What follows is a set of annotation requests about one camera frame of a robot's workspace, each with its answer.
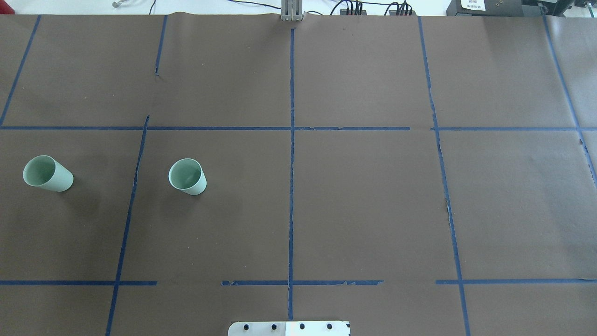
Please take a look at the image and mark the pale green cup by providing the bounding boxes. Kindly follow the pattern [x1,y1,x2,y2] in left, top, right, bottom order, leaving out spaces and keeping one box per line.
[168,159,207,196]
[22,155,74,193]

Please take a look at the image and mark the brown paper table cover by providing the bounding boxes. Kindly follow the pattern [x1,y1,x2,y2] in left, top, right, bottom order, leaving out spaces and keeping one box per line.
[1,13,596,336]

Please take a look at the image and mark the black USB hub left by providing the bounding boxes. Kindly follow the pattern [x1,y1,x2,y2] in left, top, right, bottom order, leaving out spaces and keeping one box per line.
[340,8,367,16]

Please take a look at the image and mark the black usb hub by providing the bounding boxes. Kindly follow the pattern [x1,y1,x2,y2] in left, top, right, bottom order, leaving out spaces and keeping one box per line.
[388,7,417,16]
[340,8,367,16]

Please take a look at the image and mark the black USB hub right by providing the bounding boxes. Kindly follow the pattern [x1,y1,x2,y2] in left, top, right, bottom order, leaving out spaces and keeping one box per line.
[388,7,417,16]

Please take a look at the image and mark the black computer box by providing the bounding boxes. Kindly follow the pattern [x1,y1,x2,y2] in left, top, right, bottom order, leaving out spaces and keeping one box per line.
[446,0,524,17]

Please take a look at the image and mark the grey aluminium frame post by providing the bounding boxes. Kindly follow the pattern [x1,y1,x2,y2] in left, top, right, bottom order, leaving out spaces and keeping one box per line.
[281,0,305,21]

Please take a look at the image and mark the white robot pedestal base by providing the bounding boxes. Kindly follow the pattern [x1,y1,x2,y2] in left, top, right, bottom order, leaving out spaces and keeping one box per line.
[228,321,351,336]

